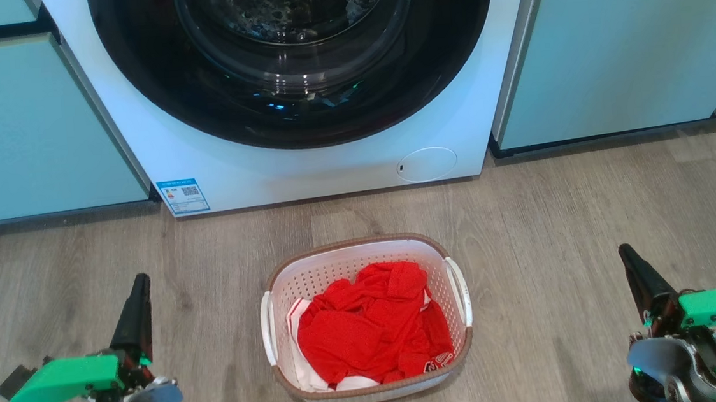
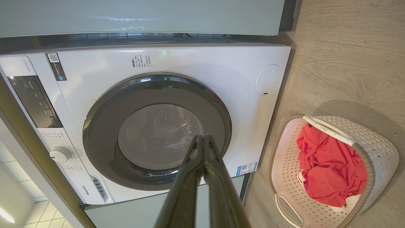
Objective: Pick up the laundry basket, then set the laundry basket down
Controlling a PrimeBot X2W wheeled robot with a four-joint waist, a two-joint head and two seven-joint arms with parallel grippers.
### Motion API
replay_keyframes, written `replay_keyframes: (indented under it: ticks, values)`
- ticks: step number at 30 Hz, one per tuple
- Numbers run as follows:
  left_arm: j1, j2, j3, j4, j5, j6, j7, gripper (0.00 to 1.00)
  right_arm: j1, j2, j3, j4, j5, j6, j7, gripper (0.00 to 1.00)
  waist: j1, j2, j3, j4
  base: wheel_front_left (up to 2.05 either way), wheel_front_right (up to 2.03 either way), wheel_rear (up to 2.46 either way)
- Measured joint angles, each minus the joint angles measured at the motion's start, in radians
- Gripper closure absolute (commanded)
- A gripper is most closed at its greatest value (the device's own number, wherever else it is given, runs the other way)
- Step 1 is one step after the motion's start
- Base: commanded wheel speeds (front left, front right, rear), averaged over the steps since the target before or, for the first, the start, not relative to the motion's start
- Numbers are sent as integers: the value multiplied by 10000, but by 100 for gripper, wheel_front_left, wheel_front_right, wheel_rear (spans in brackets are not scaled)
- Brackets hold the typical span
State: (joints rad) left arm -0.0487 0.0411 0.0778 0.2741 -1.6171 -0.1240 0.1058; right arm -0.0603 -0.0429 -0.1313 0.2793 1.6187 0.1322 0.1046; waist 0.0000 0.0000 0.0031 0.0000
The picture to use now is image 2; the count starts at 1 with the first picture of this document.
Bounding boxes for white washing machine dial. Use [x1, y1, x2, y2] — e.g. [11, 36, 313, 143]
[49, 146, 72, 164]

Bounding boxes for pale green cabinet door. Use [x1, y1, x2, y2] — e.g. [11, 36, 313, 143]
[83, 174, 247, 228]

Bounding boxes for dark round washing machine door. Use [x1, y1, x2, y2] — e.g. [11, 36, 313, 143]
[83, 73, 232, 191]

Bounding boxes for red garment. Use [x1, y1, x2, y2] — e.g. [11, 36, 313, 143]
[296, 123, 368, 208]

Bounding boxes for white perforated laundry basket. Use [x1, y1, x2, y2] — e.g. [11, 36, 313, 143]
[269, 115, 400, 228]

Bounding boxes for white front-load washing machine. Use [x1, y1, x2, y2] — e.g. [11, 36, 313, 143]
[0, 44, 291, 205]

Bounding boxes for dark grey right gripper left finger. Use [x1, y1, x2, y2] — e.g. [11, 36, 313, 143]
[154, 135, 205, 228]

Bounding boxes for pale green cabinet panel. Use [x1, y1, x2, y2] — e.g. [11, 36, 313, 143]
[0, 0, 286, 38]

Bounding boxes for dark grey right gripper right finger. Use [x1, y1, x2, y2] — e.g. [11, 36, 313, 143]
[202, 135, 251, 228]

